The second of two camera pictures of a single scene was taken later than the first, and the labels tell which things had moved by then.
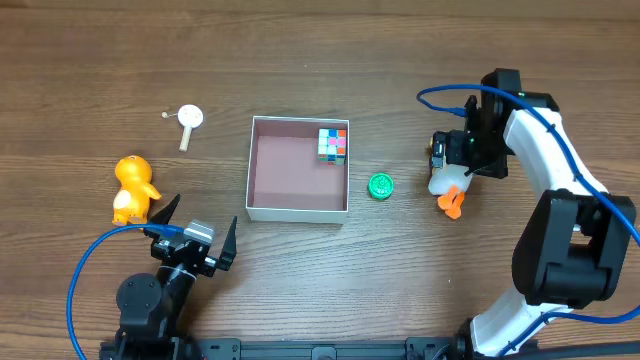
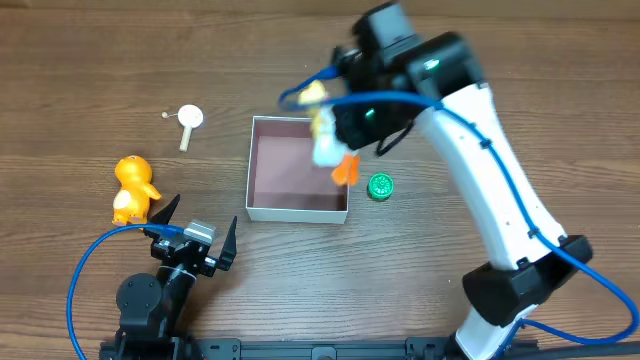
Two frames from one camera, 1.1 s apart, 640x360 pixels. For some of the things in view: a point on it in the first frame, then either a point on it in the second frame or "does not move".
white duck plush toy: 449,184 to 327,150
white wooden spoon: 189,116 does not move
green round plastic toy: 380,186 does not move
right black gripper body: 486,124 to 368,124
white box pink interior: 285,182 does not move
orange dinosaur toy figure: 131,201 does not move
